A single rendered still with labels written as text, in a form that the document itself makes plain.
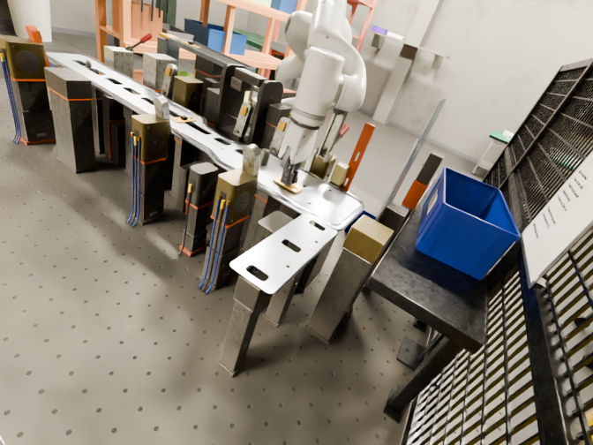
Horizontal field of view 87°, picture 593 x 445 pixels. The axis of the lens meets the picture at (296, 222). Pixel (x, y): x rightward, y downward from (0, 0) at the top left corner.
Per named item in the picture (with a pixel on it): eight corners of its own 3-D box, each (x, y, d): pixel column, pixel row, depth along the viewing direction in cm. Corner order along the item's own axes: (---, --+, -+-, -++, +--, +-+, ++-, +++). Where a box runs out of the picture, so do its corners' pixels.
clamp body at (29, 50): (6, 139, 120) (-19, 33, 100) (47, 134, 131) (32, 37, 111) (18, 147, 117) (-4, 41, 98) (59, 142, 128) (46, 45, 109)
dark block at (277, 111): (245, 204, 130) (269, 103, 107) (256, 199, 135) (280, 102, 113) (254, 210, 128) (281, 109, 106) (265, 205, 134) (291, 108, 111)
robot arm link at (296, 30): (304, 98, 150) (271, 88, 148) (310, 74, 150) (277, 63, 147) (330, 49, 101) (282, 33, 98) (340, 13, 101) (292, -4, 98)
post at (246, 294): (215, 364, 71) (238, 275, 56) (230, 349, 75) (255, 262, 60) (231, 377, 70) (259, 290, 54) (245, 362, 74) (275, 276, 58)
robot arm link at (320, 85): (327, 111, 80) (293, 101, 79) (347, 56, 73) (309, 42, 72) (331, 120, 73) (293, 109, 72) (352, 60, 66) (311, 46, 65)
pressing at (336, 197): (27, 53, 118) (26, 49, 118) (88, 56, 136) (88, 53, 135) (337, 235, 76) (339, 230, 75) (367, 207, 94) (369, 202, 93)
